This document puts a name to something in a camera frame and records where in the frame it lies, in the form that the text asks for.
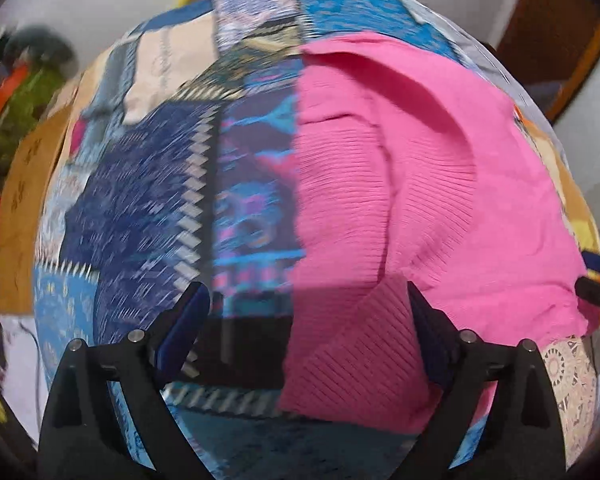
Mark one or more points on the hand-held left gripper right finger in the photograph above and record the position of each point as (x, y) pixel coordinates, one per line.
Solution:
(437, 345)

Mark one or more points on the patchwork printed blanket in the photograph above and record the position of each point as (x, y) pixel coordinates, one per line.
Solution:
(145, 200)

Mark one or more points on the green cloth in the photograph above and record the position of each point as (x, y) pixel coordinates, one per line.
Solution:
(25, 110)

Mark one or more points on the grey soft object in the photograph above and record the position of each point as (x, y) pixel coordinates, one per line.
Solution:
(42, 47)

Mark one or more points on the white cloth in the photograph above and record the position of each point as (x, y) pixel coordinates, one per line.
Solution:
(17, 375)

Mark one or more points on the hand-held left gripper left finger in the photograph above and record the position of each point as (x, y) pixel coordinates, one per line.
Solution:
(182, 330)

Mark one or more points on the pink knit cardigan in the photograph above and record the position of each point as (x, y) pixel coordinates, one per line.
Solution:
(405, 185)

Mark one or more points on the grey bed sheet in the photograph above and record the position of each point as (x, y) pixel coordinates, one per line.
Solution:
(485, 60)

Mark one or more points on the brown wooden door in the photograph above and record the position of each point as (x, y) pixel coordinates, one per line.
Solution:
(550, 30)

